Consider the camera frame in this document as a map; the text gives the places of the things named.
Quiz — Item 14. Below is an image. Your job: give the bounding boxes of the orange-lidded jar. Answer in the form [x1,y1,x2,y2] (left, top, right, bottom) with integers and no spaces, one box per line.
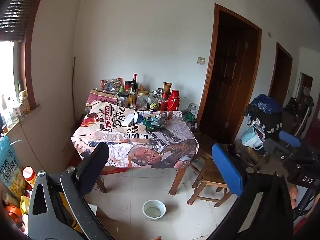
[22,166,38,191]

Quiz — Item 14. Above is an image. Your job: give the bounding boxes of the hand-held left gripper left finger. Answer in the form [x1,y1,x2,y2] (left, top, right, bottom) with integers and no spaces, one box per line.
[27,142,110,240]

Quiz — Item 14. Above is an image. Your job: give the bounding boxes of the green can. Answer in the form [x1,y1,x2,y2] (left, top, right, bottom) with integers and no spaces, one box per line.
[142,117,160,131]

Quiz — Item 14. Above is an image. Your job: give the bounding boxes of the dark hanging clothes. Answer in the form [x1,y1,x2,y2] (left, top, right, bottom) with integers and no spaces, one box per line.
[286,90,315,132]

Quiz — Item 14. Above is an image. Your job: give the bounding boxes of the yellow-label glass bottle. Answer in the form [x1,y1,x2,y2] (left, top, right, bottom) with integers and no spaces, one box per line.
[128,81,136,105]

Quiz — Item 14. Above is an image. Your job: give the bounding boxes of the blue snack bag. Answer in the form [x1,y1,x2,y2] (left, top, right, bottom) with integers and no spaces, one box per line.
[0,136,26,202]

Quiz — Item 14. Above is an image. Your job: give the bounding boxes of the green cloth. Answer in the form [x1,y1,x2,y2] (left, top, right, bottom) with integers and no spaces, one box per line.
[182,111,197,122]

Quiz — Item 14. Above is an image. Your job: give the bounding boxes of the black garment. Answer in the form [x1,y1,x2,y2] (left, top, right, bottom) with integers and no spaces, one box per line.
[250,110,283,136]

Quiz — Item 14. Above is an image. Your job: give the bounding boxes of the red snack packet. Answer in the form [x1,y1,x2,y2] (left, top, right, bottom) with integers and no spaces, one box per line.
[101,77,124,92]

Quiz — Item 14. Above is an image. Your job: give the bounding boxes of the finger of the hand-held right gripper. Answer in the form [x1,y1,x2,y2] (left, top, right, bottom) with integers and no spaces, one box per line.
[264,140,292,164]
[278,131,302,155]

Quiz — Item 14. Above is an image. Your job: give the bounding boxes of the small red bottle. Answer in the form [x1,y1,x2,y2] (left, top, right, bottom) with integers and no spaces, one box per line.
[160,91,168,111]

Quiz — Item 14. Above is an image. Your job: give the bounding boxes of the yellow-label windowsill bottle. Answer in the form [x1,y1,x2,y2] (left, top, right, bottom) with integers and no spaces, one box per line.
[19,90,31,113]

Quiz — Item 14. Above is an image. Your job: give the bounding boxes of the white bowl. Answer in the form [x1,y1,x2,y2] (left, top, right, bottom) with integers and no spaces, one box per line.
[142,199,167,221]

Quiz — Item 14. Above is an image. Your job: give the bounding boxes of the blue cloth pile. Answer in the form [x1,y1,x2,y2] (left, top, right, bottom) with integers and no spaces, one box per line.
[246,93,283,116]

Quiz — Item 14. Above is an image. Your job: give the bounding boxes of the red thermos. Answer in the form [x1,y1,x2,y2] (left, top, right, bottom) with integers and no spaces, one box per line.
[167,89,180,111]

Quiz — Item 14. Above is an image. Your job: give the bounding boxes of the pink striped cloth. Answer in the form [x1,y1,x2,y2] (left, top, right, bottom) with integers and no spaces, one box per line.
[86,89,120,107]

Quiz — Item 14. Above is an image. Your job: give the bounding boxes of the blue and white plastic bag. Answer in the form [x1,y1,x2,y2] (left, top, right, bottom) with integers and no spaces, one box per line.
[241,126,265,150]

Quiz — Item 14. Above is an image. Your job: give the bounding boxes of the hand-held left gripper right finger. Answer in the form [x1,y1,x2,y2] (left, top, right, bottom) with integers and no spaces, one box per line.
[207,143,300,240]

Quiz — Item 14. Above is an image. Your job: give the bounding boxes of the person's right hand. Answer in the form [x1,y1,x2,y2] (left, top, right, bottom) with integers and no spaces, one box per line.
[289,185,299,210]

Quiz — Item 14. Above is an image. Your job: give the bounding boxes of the white rectangular box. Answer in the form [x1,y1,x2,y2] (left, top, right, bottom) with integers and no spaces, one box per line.
[121,118,135,132]

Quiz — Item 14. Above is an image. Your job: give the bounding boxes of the dark wooden door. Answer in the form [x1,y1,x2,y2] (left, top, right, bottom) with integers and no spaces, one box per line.
[199,3,262,142]
[268,42,293,105]

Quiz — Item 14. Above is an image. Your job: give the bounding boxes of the printed tablecloth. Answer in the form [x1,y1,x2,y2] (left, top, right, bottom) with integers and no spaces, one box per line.
[71,97,200,169]

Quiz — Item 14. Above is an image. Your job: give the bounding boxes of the wooden stool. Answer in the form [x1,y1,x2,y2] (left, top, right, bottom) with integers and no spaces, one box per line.
[187,152,233,208]

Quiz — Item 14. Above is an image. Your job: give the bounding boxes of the dark jar black lid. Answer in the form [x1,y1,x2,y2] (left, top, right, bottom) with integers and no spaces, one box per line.
[117,92,129,108]

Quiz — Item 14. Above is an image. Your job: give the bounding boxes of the window blind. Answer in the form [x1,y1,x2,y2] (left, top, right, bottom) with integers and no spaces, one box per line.
[0,0,48,42]

